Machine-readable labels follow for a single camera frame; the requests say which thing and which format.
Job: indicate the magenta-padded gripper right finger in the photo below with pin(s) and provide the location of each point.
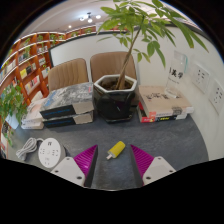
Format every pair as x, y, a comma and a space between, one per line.
158, 170

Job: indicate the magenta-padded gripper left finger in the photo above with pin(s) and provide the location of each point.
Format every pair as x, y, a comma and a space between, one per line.
66, 170

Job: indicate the round white power strip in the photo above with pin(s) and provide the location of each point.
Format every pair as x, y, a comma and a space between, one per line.
50, 151

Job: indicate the dark blue-spine book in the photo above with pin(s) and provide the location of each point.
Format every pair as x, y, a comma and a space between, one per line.
66, 121

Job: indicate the red and white book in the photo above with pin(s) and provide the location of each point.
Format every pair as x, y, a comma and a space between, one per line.
156, 118

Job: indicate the thin white book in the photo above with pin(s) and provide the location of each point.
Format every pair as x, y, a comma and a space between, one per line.
31, 125

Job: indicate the white book with pale cover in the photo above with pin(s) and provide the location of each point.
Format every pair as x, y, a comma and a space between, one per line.
35, 111

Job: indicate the beige-cover book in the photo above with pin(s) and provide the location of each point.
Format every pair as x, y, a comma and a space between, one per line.
160, 98

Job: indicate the thick grey-cover book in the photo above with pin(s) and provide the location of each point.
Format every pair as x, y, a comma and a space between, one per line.
68, 96

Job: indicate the tall plant in black pot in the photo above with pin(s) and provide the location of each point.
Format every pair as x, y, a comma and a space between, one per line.
115, 103

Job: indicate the leafy plant in white pot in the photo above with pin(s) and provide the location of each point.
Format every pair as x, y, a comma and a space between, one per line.
13, 103

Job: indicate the brown padded chair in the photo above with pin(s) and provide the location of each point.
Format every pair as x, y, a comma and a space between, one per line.
106, 65
68, 75

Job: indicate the clear acrylic sign holder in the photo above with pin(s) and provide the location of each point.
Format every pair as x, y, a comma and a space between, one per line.
176, 75

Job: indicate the orange bookshelf unit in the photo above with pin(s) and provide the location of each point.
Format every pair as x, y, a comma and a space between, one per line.
30, 71

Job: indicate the ceiling lamp with round bulbs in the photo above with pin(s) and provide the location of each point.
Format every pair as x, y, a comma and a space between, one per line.
89, 18

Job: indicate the white wall socket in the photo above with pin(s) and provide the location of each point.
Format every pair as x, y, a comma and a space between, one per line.
217, 96
200, 78

